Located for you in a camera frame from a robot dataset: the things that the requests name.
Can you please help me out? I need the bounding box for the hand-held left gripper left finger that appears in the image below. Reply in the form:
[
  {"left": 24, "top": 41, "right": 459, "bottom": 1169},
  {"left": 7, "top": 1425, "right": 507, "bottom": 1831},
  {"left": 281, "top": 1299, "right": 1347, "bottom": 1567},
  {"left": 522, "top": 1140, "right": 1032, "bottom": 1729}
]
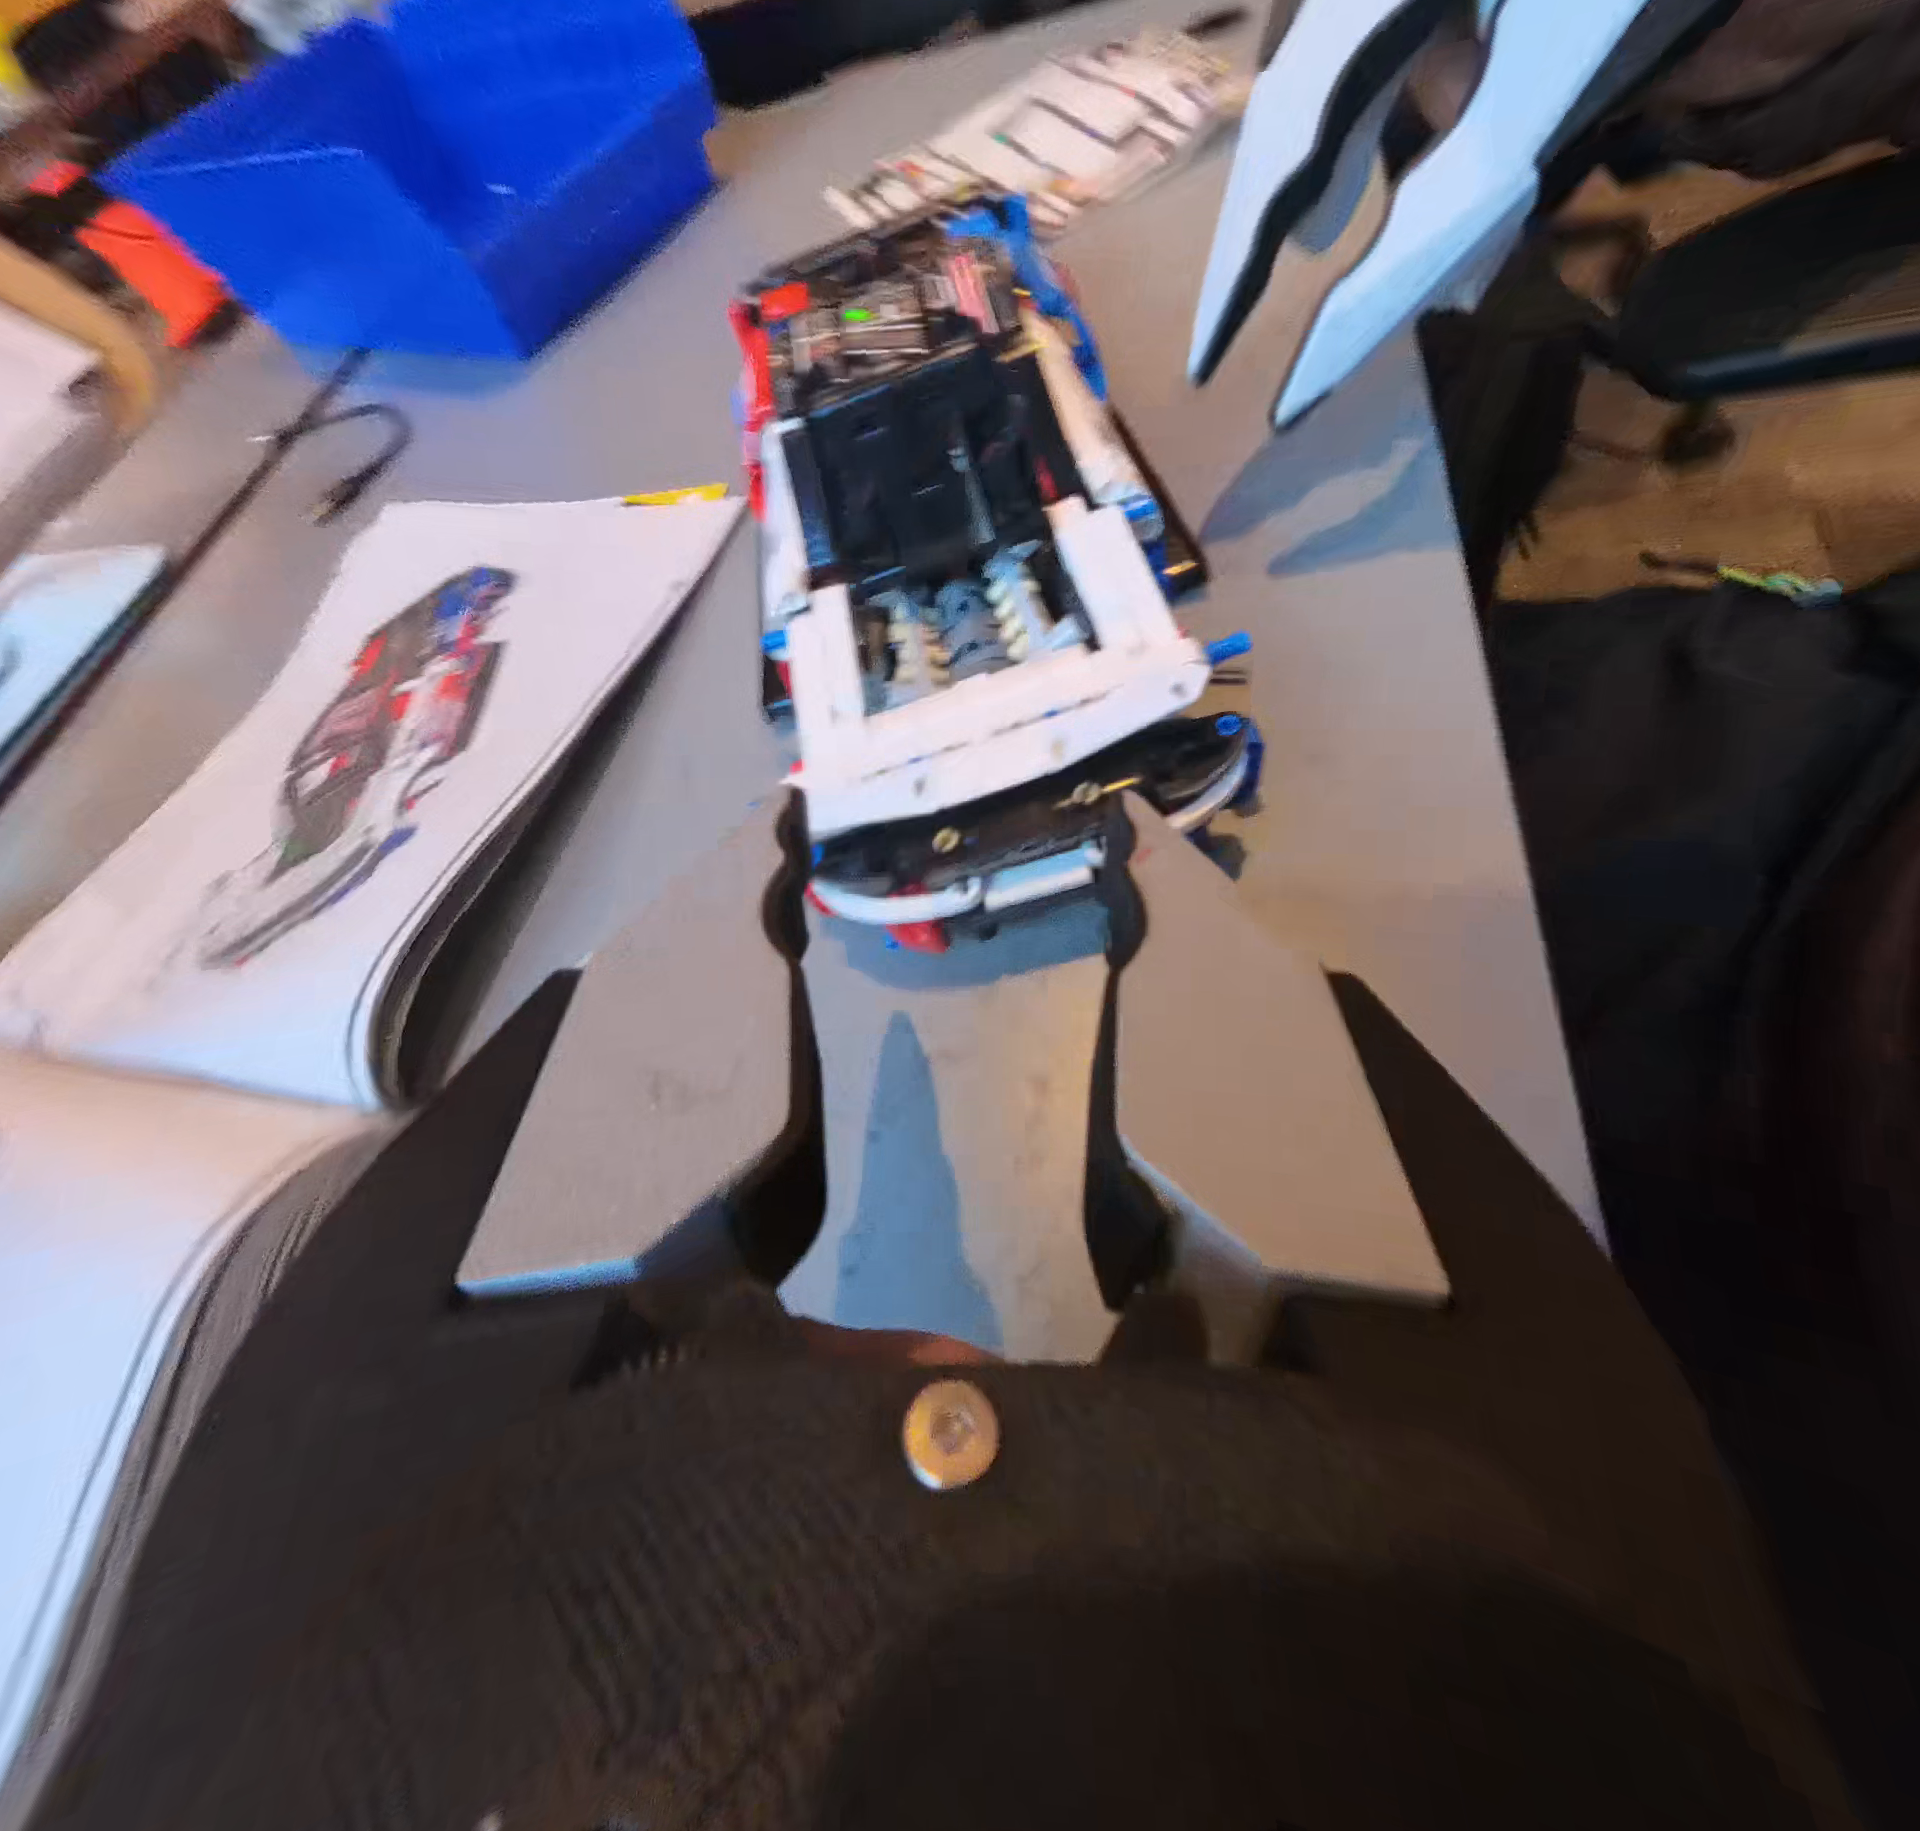
[{"left": 454, "top": 790, "right": 829, "bottom": 1294}]

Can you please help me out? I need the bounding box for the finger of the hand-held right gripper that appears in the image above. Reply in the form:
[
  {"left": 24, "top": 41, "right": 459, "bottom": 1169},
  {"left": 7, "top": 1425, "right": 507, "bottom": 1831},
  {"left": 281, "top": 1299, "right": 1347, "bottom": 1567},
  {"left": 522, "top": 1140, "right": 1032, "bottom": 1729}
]
[
  {"left": 1185, "top": 0, "right": 1453, "bottom": 386},
  {"left": 1273, "top": 0, "right": 1699, "bottom": 432}
]

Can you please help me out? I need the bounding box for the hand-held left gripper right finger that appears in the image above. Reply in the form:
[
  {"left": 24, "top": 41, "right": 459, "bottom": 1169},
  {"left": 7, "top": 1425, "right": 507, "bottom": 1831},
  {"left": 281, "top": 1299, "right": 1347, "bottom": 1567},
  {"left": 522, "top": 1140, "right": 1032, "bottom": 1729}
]
[{"left": 1081, "top": 796, "right": 1453, "bottom": 1315}]

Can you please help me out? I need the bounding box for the holographic sticker sheet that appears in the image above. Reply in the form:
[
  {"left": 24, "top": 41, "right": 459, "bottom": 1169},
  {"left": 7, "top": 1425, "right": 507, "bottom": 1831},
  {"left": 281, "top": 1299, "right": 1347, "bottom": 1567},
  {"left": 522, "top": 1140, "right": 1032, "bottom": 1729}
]
[{"left": 823, "top": 29, "right": 1260, "bottom": 241}]

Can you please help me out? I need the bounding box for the toy brick race car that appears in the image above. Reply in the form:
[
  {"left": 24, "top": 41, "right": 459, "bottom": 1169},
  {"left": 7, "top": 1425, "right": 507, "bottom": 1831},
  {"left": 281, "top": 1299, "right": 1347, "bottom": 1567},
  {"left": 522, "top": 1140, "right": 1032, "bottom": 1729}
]
[{"left": 727, "top": 194, "right": 1264, "bottom": 959}]

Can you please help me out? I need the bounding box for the grey desk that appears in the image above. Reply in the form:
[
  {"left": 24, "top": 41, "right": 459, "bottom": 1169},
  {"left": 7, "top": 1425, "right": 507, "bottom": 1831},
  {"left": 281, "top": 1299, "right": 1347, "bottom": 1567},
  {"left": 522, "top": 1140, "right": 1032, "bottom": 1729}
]
[{"left": 0, "top": 0, "right": 1610, "bottom": 1374}]

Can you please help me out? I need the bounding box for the black mesh office chair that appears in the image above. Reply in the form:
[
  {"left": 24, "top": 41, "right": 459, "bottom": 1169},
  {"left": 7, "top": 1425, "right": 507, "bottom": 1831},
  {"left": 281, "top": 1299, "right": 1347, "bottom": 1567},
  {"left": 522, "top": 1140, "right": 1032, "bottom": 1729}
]
[{"left": 1559, "top": 159, "right": 1920, "bottom": 472}]

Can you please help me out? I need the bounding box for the thick instruction booklet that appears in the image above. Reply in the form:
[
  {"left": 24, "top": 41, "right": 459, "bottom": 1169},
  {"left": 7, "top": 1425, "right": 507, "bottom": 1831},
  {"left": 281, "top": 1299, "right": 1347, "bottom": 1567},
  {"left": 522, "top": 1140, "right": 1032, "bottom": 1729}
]
[{"left": 0, "top": 485, "right": 751, "bottom": 1743}]

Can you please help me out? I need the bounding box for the black backpack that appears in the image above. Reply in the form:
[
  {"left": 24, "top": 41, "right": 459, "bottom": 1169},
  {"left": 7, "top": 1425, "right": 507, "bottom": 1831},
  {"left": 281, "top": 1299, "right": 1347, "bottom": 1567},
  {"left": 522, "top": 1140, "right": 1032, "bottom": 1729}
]
[{"left": 1484, "top": 569, "right": 1920, "bottom": 1413}]

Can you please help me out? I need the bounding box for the blue storage bin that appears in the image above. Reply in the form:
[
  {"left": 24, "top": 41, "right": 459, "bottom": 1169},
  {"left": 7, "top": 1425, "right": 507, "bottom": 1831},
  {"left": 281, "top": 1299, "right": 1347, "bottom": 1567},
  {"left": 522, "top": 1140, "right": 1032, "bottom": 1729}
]
[{"left": 97, "top": 0, "right": 721, "bottom": 366}]

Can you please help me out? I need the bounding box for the black cable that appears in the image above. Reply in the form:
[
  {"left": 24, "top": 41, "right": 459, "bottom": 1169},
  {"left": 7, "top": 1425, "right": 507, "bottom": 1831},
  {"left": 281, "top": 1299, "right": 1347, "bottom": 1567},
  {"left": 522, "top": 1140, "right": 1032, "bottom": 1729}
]
[{"left": 247, "top": 346, "right": 418, "bottom": 532}]

